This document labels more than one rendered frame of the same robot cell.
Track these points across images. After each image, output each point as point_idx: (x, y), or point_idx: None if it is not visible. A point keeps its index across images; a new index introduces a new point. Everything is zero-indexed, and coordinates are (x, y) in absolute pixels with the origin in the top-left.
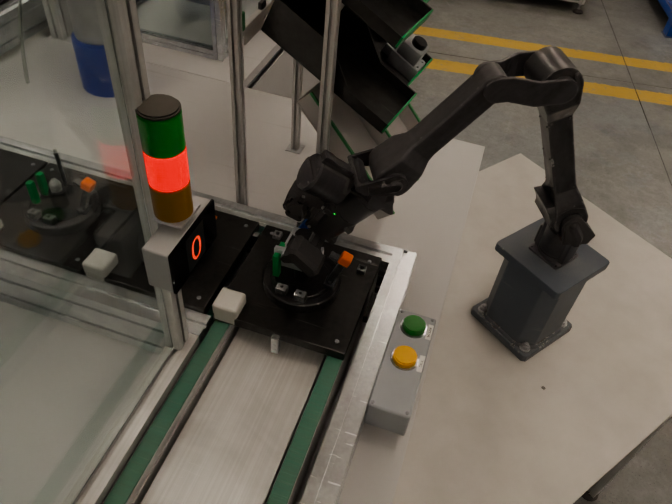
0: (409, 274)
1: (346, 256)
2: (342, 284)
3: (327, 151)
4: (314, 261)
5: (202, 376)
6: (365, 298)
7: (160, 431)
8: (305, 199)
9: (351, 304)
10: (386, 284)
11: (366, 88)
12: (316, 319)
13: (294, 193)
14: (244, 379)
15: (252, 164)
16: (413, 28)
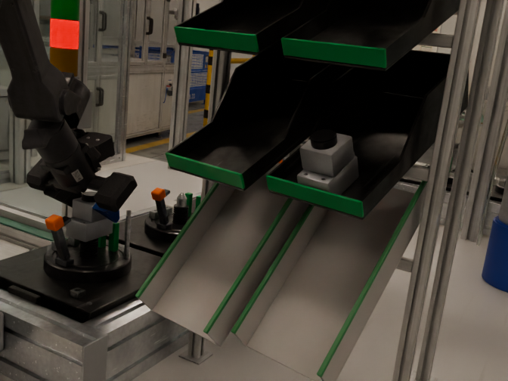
0: (49, 331)
1: (53, 216)
2: (67, 283)
3: (70, 72)
4: (33, 170)
5: (35, 240)
6: (35, 289)
7: (1, 220)
8: (84, 138)
9: (34, 281)
10: (48, 313)
11: (244, 148)
12: (33, 264)
13: (93, 134)
14: None
15: (373, 342)
16: (198, 29)
